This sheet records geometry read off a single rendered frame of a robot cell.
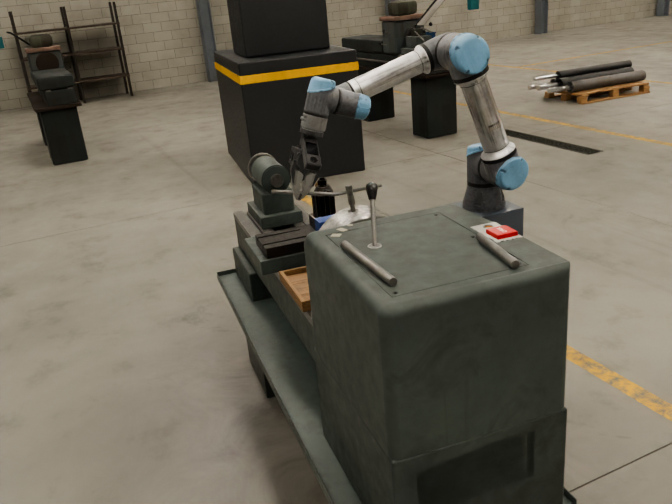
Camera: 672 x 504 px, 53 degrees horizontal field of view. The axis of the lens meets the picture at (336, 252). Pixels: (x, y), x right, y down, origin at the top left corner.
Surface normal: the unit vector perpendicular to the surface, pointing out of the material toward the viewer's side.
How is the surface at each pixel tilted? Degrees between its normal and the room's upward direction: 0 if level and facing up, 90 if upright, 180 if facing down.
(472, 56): 83
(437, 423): 90
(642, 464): 0
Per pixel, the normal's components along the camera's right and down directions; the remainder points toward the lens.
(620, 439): -0.09, -0.92
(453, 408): 0.33, 0.32
